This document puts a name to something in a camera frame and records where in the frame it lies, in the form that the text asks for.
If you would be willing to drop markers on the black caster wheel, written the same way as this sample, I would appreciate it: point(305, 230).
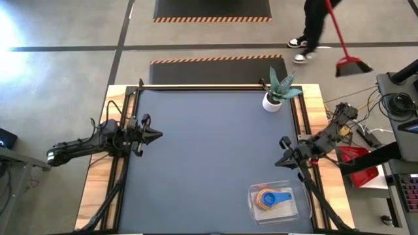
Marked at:
point(386, 220)

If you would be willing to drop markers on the yellow measuring cup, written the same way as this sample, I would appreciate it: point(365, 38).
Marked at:
point(260, 196)

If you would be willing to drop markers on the black power strip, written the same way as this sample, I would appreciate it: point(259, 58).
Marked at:
point(367, 138)

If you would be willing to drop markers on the orange measuring cup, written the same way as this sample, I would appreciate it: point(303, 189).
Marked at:
point(257, 199)

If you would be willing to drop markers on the black device with blue light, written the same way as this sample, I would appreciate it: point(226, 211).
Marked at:
point(8, 138)

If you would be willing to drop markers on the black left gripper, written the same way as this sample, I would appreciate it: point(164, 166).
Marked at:
point(135, 135)

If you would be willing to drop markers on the black aluminium table frame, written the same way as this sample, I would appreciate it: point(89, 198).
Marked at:
point(132, 90)

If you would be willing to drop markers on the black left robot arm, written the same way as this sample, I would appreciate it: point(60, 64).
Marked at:
point(81, 147)

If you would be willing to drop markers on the snake plant in white pot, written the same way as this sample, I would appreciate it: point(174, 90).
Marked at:
point(271, 105)

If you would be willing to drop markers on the black pole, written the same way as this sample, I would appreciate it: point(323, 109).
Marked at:
point(406, 70)

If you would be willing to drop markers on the red dustpan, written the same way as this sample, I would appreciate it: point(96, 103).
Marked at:
point(362, 178)

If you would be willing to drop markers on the grey table mat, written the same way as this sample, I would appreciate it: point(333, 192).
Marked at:
point(209, 147)

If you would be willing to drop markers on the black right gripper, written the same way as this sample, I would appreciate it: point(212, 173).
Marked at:
point(302, 153)

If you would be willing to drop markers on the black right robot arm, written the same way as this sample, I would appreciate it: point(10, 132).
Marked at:
point(330, 134)

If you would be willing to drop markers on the grey equipment cart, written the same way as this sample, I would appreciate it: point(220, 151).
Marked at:
point(405, 143)

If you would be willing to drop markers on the red broom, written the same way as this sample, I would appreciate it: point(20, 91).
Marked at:
point(352, 67)

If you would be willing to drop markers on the black angled beam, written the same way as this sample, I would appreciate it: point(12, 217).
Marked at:
point(372, 158)

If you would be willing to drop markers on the backlit keyboard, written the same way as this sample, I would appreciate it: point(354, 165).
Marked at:
point(408, 192)

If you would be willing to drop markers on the light wooden table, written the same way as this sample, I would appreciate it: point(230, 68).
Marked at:
point(98, 196)

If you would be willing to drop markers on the white board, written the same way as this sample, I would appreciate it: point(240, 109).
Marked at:
point(382, 186)

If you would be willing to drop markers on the grey metal stand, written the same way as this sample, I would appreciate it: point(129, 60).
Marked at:
point(19, 156)

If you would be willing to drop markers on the clear plastic container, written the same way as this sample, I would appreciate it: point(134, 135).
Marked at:
point(294, 215)

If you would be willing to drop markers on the blue measuring cup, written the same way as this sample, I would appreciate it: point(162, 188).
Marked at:
point(271, 199)

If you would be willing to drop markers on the person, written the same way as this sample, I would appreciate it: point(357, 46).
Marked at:
point(315, 23)

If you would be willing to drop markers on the black floor mat striped edge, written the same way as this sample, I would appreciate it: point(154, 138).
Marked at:
point(212, 72)
point(212, 8)

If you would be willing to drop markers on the blue lit screen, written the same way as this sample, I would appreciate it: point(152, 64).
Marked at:
point(411, 125)

